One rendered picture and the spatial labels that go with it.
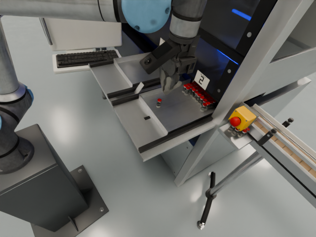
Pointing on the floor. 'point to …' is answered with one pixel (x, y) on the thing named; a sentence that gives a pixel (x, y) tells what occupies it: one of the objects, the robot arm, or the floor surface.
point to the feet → (207, 202)
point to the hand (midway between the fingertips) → (163, 91)
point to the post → (248, 74)
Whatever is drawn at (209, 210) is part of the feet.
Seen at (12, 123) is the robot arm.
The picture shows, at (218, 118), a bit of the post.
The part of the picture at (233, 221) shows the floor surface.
